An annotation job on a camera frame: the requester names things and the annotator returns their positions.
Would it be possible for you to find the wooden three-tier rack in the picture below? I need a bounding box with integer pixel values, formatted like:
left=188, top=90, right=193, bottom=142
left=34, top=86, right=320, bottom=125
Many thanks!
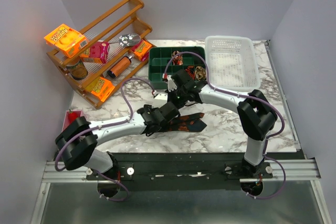
left=44, top=0, right=153, bottom=109

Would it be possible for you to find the lower orange sponge box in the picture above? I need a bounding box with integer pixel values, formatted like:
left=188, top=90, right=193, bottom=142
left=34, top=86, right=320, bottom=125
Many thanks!
left=85, top=77, right=115, bottom=102

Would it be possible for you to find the small orange pink box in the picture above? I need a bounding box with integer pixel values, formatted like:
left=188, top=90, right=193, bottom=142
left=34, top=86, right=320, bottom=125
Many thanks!
left=131, top=39, right=153, bottom=61

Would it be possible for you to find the white plastic basket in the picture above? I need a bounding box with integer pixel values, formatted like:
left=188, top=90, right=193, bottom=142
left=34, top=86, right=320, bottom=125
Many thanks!
left=205, top=36, right=261, bottom=92

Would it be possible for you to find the aluminium frame rail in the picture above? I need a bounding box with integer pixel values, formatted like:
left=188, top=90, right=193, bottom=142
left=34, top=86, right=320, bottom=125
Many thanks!
left=240, top=158, right=322, bottom=183

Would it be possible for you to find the black cloth in tray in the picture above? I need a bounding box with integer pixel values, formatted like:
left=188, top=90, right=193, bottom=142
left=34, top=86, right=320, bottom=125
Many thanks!
left=191, top=47, right=205, bottom=57

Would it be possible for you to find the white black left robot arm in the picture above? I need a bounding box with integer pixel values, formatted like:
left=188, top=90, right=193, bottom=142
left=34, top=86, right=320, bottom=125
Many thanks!
left=55, top=102, right=180, bottom=179

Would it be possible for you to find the dark orange-patterned necktie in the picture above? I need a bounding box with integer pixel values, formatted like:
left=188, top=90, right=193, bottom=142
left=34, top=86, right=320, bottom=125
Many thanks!
left=167, top=112, right=207, bottom=132

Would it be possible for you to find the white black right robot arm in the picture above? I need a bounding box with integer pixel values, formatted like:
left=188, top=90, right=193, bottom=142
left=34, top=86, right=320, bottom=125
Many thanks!
left=165, top=70, right=278, bottom=178

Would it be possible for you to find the rolled orange black tie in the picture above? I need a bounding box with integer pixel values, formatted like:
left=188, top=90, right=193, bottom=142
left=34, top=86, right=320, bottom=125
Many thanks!
left=185, top=66, right=195, bottom=80

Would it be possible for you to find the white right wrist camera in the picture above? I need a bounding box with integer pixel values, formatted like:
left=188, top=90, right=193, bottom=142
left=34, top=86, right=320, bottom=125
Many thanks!
left=166, top=75, right=177, bottom=92

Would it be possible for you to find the rolled tie top compartment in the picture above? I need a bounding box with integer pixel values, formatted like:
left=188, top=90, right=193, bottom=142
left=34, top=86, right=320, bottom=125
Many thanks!
left=172, top=51, right=183, bottom=66

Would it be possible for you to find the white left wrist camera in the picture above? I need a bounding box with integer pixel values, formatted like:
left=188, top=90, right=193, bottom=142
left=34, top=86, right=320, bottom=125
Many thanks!
left=152, top=93, right=168, bottom=108

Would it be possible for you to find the orange black bottle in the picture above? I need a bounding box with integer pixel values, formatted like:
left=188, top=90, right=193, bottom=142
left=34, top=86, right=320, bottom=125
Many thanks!
left=107, top=56, right=132, bottom=78

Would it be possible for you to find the food can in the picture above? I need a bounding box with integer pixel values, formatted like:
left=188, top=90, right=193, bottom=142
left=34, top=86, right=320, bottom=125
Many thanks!
left=66, top=58, right=88, bottom=80

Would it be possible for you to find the green compartment organizer tray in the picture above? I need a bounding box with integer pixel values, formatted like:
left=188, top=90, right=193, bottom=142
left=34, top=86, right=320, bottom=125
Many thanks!
left=148, top=46, right=205, bottom=90

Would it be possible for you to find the silver metal spoon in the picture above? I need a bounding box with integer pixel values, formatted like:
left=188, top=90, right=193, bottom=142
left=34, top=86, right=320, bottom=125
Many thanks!
left=109, top=33, right=141, bottom=47

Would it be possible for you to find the pink plastic bin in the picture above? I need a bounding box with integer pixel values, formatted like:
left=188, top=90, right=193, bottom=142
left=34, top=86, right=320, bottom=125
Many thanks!
left=62, top=110, right=85, bottom=131

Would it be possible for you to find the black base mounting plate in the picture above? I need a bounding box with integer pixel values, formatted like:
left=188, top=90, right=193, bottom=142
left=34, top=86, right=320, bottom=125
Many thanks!
left=54, top=152, right=279, bottom=192

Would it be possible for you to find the rolled beige patterned tie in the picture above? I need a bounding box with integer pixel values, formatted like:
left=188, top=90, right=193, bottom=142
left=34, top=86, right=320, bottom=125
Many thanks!
left=194, top=66, right=206, bottom=81

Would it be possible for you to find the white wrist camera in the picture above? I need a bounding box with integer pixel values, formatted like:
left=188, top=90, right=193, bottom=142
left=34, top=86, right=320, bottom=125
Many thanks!
left=166, top=75, right=177, bottom=92
left=152, top=93, right=168, bottom=108

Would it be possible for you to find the large orange sponge box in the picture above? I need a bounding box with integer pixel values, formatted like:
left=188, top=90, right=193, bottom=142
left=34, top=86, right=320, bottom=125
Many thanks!
left=44, top=24, right=89, bottom=58

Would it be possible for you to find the red toy pepper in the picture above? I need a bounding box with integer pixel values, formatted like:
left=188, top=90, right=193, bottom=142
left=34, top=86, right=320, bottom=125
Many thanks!
left=67, top=110, right=78, bottom=123

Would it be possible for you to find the pink sponge box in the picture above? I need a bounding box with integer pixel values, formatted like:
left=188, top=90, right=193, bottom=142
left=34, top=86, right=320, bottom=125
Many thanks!
left=80, top=41, right=110, bottom=64

